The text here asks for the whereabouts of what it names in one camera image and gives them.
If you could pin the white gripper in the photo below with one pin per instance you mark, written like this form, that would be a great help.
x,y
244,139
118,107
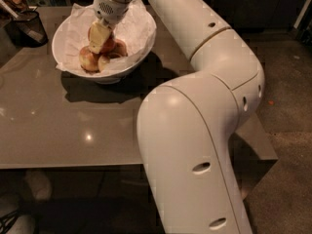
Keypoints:
x,y
109,10

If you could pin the red apple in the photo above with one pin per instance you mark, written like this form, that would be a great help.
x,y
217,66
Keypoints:
x,y
109,45

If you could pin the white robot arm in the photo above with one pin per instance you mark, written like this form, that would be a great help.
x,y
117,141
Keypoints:
x,y
183,126

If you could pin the reddish apple right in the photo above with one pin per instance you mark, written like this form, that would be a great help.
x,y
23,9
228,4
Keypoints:
x,y
120,48

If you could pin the white bowl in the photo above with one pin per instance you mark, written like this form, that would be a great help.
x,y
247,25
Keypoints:
x,y
107,77

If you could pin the white paper liner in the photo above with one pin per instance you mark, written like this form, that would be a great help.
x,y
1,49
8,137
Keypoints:
x,y
136,33

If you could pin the black mesh basket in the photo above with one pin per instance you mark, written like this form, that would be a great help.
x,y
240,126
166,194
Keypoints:
x,y
27,30

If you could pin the white robot base with cable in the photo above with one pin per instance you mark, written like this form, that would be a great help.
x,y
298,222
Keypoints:
x,y
12,219

